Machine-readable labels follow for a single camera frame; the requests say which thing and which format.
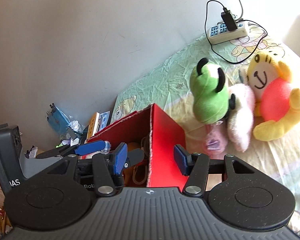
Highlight black charger adapter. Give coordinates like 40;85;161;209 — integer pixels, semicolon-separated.
221;7;238;31

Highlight stack of books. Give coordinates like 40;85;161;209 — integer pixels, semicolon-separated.
87;111;110;139

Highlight green cartoon bed sheet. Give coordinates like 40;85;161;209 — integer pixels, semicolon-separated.
111;22;300;236

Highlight pink white plush toy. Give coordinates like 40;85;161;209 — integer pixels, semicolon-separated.
203;83;255;155

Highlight black charger cable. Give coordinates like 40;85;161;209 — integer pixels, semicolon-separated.
204;0;269;65

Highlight red cardboard box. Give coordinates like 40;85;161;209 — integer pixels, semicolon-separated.
88;104;187;190

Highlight blue plastic package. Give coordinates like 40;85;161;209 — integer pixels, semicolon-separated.
46;103;83;141

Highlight green plush toy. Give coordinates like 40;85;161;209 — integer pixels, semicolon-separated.
190;57;236;125

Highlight yellow tiger plush toy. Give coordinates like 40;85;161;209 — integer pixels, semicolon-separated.
247;49;300;141

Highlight white power strip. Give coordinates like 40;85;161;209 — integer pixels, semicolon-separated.
207;22;248;45

